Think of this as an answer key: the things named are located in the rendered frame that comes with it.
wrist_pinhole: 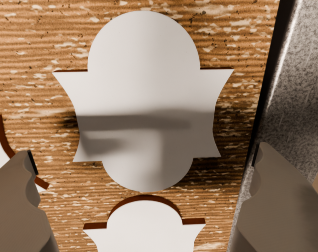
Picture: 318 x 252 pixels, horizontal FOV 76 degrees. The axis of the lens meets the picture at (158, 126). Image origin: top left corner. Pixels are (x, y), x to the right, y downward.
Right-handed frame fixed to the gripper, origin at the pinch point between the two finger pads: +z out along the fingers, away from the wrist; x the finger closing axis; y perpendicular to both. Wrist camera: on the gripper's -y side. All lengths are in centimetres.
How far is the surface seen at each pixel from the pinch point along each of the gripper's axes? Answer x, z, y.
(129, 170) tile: -1.7, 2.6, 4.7
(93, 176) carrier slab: -5.0, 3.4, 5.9
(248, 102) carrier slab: 8.1, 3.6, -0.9
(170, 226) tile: 2.0, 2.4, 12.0
